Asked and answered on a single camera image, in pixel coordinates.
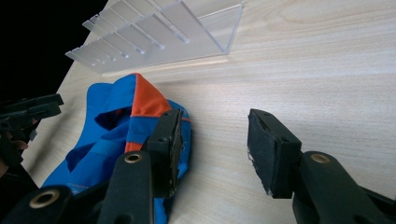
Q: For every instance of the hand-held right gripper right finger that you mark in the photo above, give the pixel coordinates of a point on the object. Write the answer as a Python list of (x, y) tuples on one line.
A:
[(267, 152)]

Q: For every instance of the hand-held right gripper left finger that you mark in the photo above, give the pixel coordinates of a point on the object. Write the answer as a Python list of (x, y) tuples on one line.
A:
[(165, 149)]

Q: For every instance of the blue and orange cloth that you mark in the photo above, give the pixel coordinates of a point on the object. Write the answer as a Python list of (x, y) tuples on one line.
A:
[(106, 140)]

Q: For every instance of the clear acrylic slotted rack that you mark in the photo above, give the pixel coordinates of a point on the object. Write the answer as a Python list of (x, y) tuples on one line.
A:
[(155, 34)]

